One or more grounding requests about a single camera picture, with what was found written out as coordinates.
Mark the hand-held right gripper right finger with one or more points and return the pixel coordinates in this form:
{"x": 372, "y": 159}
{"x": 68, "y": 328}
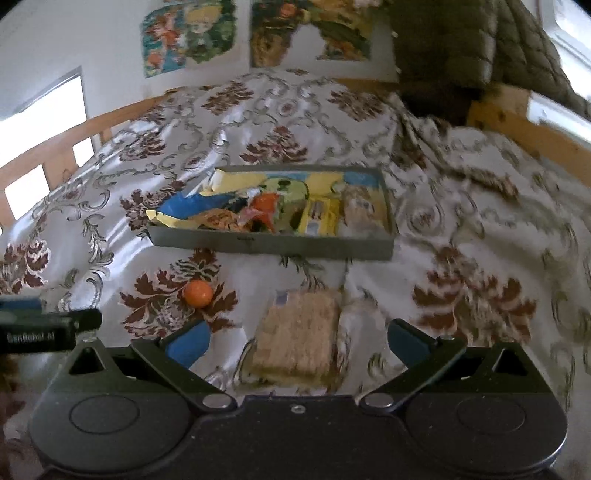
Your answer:
{"x": 408, "y": 341}

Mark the clear bag of nuts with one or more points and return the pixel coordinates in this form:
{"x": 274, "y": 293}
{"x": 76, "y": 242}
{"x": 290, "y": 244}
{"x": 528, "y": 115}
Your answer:
{"x": 364, "y": 207}

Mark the small orange ball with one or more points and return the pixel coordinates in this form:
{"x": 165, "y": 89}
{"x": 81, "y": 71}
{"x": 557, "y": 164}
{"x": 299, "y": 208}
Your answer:
{"x": 197, "y": 293}

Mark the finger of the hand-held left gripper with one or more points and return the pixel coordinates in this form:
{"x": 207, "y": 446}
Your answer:
{"x": 69, "y": 319}

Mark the blue and yellow snack bag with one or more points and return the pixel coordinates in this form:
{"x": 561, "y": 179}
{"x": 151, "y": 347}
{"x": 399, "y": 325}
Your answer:
{"x": 184, "y": 203}

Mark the cartoon figure wall poster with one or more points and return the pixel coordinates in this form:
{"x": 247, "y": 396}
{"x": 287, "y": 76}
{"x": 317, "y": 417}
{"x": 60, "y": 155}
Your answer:
{"x": 194, "y": 37}

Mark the wooden bed frame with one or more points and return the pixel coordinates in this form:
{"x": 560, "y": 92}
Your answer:
{"x": 46, "y": 143}

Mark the white air conditioner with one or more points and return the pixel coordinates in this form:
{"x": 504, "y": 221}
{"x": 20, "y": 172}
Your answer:
{"x": 570, "y": 27}

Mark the gold snack packet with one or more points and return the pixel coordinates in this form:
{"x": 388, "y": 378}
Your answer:
{"x": 219, "y": 220}

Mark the olive quilted jacket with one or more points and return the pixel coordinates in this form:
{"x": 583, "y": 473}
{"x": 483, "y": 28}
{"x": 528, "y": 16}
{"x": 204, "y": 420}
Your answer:
{"x": 452, "y": 41}

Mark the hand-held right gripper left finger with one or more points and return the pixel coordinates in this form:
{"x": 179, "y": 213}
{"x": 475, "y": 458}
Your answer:
{"x": 187, "y": 344}

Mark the yellow floral wall poster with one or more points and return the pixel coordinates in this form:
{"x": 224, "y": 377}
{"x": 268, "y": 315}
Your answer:
{"x": 286, "y": 32}

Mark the clear rice cracker packet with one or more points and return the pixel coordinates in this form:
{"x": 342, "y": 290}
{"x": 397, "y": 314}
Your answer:
{"x": 295, "y": 337}

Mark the orange-red snack packet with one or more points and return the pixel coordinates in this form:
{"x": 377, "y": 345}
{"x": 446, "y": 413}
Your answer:
{"x": 264, "y": 205}

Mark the grey tray with cartoon print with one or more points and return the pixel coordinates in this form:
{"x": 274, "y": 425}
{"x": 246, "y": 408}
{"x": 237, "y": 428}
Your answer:
{"x": 277, "y": 247}

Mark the yellow snack packet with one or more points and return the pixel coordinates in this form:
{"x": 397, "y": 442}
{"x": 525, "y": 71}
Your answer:
{"x": 318, "y": 214}

